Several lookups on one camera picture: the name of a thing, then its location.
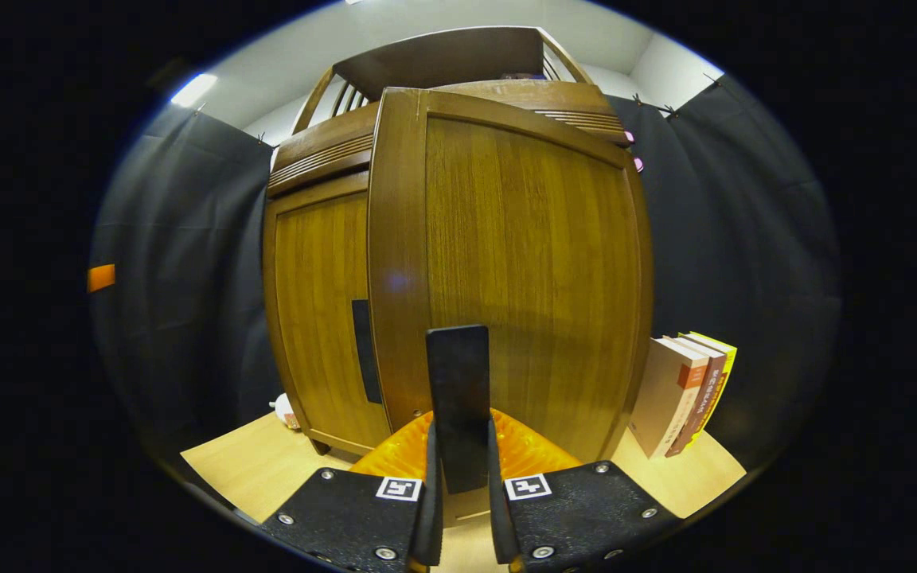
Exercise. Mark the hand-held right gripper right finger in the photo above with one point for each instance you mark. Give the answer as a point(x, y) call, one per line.
point(501, 517)

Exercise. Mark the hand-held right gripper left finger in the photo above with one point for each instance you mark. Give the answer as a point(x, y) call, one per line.
point(429, 509)

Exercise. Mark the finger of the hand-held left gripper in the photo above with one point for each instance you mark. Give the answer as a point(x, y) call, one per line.
point(101, 278)

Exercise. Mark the wooden cabinet door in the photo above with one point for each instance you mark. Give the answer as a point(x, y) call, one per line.
point(315, 302)
point(522, 255)

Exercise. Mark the wooden double-door shoe cabinet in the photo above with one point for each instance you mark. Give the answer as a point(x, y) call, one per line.
point(323, 151)

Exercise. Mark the white plush slipper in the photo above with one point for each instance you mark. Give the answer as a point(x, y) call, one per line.
point(286, 414)

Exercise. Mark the white and orange book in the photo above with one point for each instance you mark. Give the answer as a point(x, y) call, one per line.
point(665, 398)

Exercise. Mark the ceiling light panel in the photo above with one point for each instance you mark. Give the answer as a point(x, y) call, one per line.
point(194, 90)

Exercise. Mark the dark red paperback book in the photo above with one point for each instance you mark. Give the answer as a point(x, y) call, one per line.
point(707, 398)

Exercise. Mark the yellow book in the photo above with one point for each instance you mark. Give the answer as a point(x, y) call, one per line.
point(723, 374)

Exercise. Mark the black backdrop cloth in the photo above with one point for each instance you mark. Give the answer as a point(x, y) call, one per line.
point(745, 239)

